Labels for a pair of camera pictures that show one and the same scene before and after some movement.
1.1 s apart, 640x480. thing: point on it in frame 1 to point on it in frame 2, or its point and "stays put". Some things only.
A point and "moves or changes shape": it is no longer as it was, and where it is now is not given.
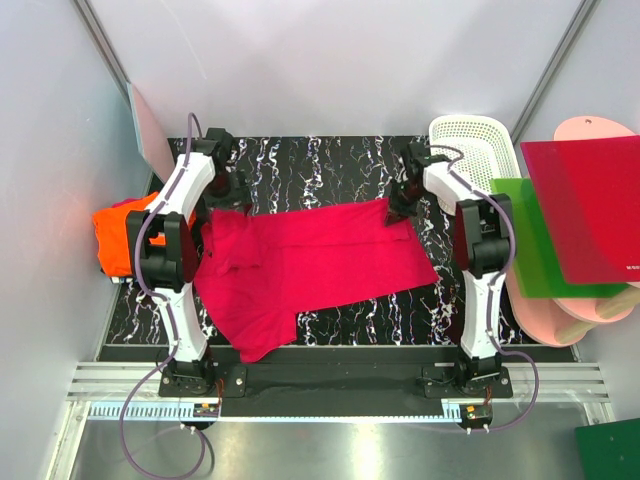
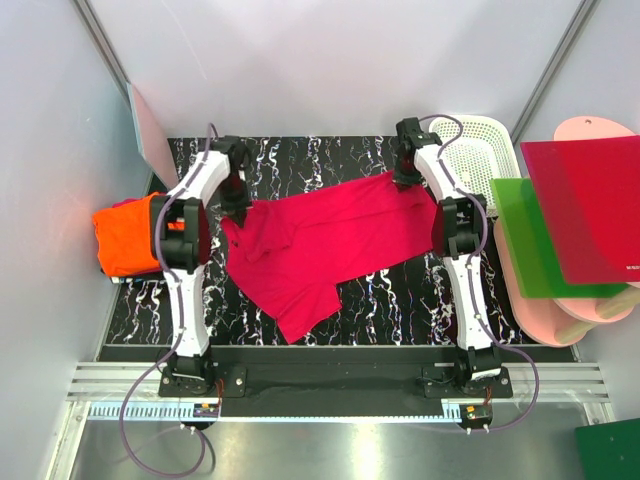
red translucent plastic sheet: (592, 186) stays put
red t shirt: (257, 269) moves or changes shape
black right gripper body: (404, 197) to (405, 176)
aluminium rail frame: (558, 382) stays put
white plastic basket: (488, 145) stays put
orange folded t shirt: (114, 241) stays put
